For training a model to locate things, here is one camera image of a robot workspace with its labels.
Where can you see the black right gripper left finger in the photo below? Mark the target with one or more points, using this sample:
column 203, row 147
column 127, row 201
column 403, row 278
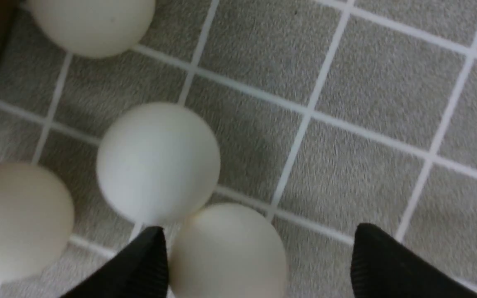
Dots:
column 140, row 270

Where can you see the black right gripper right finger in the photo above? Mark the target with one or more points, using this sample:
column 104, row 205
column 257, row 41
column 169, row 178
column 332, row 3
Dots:
column 382, row 267

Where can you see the white ball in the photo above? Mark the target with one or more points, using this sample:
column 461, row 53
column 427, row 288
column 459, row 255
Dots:
column 37, row 217
column 228, row 251
column 158, row 163
column 93, row 28

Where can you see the grey checkered tablecloth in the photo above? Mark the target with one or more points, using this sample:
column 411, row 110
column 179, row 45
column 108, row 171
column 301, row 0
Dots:
column 328, row 113

